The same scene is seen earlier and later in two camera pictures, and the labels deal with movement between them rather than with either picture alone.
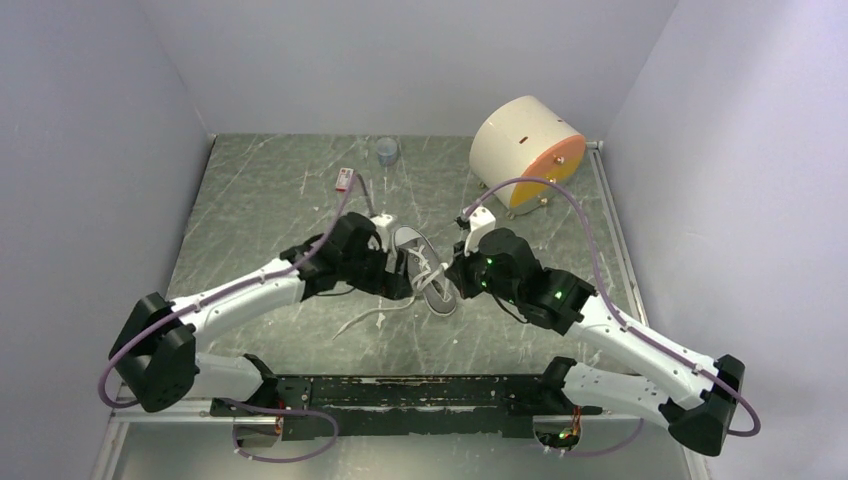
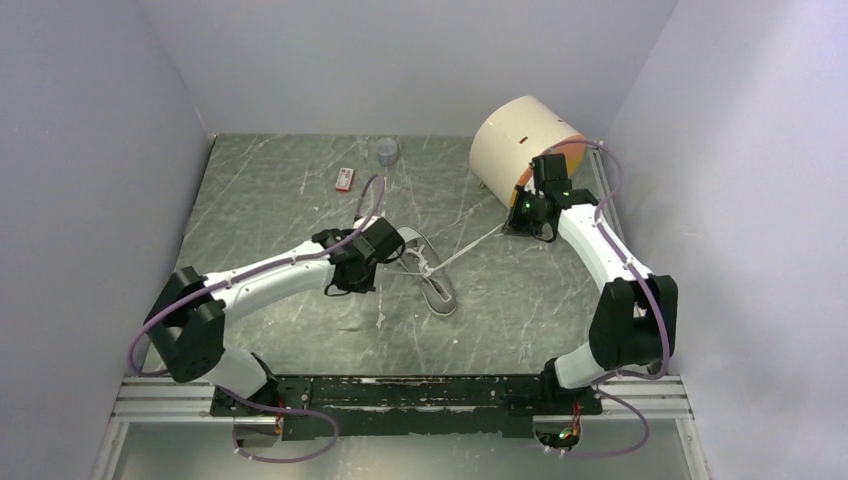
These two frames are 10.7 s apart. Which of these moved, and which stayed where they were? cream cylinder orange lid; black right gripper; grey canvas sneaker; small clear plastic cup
Moved: black right gripper
Stayed: small clear plastic cup; grey canvas sneaker; cream cylinder orange lid
